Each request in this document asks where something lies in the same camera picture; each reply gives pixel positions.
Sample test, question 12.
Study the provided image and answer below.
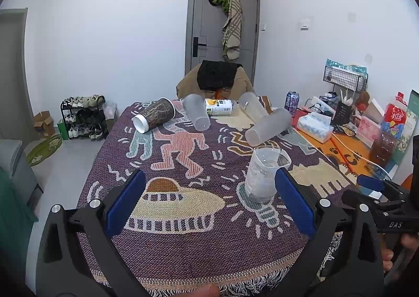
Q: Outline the black wire basket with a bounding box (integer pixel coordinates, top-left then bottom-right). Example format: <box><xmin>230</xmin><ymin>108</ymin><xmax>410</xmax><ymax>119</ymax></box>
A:
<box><xmin>323</xmin><ymin>66</ymin><xmax>369</xmax><ymax>93</ymax></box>

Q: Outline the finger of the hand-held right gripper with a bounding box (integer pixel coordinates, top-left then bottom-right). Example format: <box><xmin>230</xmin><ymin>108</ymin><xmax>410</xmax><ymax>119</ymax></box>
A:
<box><xmin>356</xmin><ymin>175</ymin><xmax>411</xmax><ymax>201</ymax></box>
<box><xmin>341</xmin><ymin>190</ymin><xmax>382</xmax><ymax>219</ymax></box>

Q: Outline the plaid scarf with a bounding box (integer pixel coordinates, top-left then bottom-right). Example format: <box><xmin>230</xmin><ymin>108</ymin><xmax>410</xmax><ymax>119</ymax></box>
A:
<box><xmin>222</xmin><ymin>0</ymin><xmax>243</xmax><ymax>62</ymax></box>

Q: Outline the brown plastic jar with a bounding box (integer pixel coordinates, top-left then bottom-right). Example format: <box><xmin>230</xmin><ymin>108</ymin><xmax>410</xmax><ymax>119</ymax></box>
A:
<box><xmin>370</xmin><ymin>130</ymin><xmax>398</xmax><ymax>170</ymax></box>

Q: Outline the printed woven blanket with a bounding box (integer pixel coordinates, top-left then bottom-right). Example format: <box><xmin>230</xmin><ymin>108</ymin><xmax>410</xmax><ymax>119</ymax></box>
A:
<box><xmin>76</xmin><ymin>97</ymin><xmax>361</xmax><ymax>297</ymax></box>

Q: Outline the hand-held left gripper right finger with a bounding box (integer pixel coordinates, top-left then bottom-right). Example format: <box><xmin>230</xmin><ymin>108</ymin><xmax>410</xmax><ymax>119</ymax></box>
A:
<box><xmin>273</xmin><ymin>167</ymin><xmax>385</xmax><ymax>297</ymax></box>

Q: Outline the frosted plastic cup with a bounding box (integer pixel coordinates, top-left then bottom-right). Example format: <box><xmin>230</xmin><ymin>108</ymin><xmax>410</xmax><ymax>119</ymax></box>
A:
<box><xmin>245</xmin><ymin>108</ymin><xmax>293</xmax><ymax>147</ymax></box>
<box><xmin>181</xmin><ymin>93</ymin><xmax>211</xmax><ymax>131</ymax></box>
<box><xmin>238</xmin><ymin>92</ymin><xmax>269</xmax><ymax>124</ymax></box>

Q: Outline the cardboard box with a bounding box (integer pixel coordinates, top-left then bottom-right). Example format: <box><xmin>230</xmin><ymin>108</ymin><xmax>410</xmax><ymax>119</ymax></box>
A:
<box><xmin>33</xmin><ymin>110</ymin><xmax>56</xmax><ymax>137</ymax></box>

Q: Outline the clear plastic bag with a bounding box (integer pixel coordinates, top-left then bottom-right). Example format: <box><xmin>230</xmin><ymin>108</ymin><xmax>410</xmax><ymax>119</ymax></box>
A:
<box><xmin>102</xmin><ymin>101</ymin><xmax>118</xmax><ymax>121</ymax></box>

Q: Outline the green bag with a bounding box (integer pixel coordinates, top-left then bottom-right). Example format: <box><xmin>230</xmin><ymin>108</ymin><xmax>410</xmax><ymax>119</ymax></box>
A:
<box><xmin>57</xmin><ymin>119</ymin><xmax>70</xmax><ymax>141</ymax></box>

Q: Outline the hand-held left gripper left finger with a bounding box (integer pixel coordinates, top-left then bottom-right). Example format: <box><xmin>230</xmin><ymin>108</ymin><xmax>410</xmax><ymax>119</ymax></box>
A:
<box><xmin>35</xmin><ymin>169</ymin><xmax>151</xmax><ymax>297</ymax></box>

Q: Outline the brown paper cup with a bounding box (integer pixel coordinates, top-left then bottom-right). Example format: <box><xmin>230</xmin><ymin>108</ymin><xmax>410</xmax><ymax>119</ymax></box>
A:
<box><xmin>132</xmin><ymin>97</ymin><xmax>176</xmax><ymax>134</ymax></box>

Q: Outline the green cloth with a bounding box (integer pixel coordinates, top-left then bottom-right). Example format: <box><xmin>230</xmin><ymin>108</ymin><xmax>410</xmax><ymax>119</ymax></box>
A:
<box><xmin>0</xmin><ymin>166</ymin><xmax>38</xmax><ymax>284</ymax></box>

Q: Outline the teal packet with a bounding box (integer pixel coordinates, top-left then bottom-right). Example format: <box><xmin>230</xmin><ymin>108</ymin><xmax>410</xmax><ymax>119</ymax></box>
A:
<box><xmin>325</xmin><ymin>59</ymin><xmax>367</xmax><ymax>76</ymax></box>

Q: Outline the white and yellow can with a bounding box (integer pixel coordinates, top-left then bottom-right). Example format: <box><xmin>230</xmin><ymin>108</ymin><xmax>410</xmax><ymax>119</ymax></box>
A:
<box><xmin>205</xmin><ymin>98</ymin><xmax>237</xmax><ymax>116</ymax></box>

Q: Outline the purple drink can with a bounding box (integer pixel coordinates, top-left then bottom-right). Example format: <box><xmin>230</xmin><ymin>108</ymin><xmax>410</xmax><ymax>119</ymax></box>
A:
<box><xmin>284</xmin><ymin>91</ymin><xmax>300</xmax><ymax>116</ymax></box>

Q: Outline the pink box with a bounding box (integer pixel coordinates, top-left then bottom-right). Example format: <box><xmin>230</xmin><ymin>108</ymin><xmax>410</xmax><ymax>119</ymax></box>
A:
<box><xmin>357</xmin><ymin>115</ymin><xmax>382</xmax><ymax>149</ymax></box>

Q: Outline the tissue box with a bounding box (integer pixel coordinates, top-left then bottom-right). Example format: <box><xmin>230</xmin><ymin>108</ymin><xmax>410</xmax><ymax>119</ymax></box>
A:
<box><xmin>296</xmin><ymin>112</ymin><xmax>334</xmax><ymax>144</ymax></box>

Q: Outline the green round floor mat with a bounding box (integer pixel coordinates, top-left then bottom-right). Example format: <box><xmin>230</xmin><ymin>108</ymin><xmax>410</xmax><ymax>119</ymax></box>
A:
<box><xmin>25</xmin><ymin>133</ymin><xmax>63</xmax><ymax>167</ymax></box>

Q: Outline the black cloth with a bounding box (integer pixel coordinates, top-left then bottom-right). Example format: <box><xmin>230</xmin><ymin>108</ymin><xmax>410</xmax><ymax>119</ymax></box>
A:
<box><xmin>196</xmin><ymin>60</ymin><xmax>243</xmax><ymax>91</ymax></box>

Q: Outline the orange desk mat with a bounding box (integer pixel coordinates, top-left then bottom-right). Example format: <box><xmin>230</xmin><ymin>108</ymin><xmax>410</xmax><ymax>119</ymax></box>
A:
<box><xmin>291</xmin><ymin>109</ymin><xmax>414</xmax><ymax>193</ymax></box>

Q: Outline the white power strip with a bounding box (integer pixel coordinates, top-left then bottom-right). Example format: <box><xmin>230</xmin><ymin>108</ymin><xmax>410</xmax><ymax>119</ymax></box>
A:
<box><xmin>306</xmin><ymin>97</ymin><xmax>332</xmax><ymax>114</ymax></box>

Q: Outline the black door lock handle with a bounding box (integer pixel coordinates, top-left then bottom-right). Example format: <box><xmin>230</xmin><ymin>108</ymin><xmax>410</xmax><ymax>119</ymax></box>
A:
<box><xmin>192</xmin><ymin>37</ymin><xmax>207</xmax><ymax>57</ymax></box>

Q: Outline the grey door frame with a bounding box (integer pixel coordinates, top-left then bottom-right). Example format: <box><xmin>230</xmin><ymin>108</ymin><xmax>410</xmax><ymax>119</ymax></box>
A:
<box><xmin>0</xmin><ymin>8</ymin><xmax>35</xmax><ymax>144</ymax></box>

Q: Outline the person's right hand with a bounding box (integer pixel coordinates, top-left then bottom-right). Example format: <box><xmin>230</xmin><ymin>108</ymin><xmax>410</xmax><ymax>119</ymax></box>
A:
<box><xmin>382</xmin><ymin>233</ymin><xmax>419</xmax><ymax>273</ymax></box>

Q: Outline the black shoe rack with shoes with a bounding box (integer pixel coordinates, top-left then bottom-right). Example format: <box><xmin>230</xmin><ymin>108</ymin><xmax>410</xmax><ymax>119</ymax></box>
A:
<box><xmin>60</xmin><ymin>95</ymin><xmax>109</xmax><ymax>140</ymax></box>

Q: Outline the grey door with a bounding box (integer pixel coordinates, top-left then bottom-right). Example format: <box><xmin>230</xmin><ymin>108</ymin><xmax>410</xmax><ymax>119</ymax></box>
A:
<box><xmin>184</xmin><ymin>0</ymin><xmax>261</xmax><ymax>88</ymax></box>

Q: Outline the white cable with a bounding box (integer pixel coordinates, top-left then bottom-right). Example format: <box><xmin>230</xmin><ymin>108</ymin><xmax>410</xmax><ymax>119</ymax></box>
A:
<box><xmin>330</xmin><ymin>135</ymin><xmax>393</xmax><ymax>174</ymax></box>

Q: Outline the person's left hand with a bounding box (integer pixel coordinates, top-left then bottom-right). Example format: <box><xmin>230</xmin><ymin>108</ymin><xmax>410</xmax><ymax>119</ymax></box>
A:
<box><xmin>181</xmin><ymin>283</ymin><xmax>220</xmax><ymax>297</ymax></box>

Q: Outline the black cutlery box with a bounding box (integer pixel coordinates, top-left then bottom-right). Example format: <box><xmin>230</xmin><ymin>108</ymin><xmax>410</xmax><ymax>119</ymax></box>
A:
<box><xmin>330</xmin><ymin>101</ymin><xmax>357</xmax><ymax>127</ymax></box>

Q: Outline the clear plastic cup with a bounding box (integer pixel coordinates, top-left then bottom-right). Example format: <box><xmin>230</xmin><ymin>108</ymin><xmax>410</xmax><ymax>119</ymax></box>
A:
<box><xmin>245</xmin><ymin>147</ymin><xmax>292</xmax><ymax>203</ymax></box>

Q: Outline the red snack bag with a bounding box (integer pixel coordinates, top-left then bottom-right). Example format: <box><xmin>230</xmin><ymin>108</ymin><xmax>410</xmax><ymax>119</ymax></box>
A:
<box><xmin>381</xmin><ymin>102</ymin><xmax>408</xmax><ymax>150</ymax></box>

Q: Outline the grey sofa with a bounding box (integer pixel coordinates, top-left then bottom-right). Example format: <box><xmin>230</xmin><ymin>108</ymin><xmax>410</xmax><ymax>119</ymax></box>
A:
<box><xmin>0</xmin><ymin>138</ymin><xmax>43</xmax><ymax>209</ymax></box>

